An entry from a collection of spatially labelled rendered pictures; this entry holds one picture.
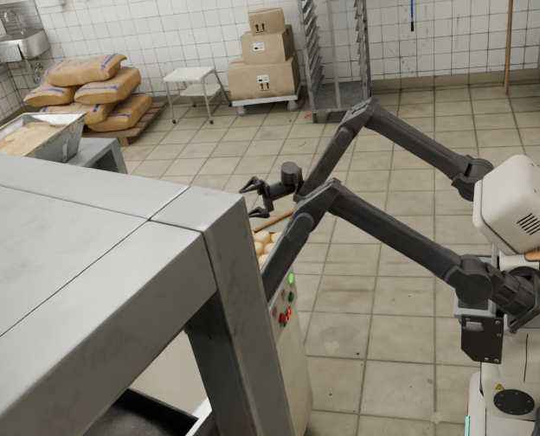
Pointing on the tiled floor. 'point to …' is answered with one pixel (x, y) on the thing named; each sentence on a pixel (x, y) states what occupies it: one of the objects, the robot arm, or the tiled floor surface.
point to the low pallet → (127, 128)
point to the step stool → (196, 86)
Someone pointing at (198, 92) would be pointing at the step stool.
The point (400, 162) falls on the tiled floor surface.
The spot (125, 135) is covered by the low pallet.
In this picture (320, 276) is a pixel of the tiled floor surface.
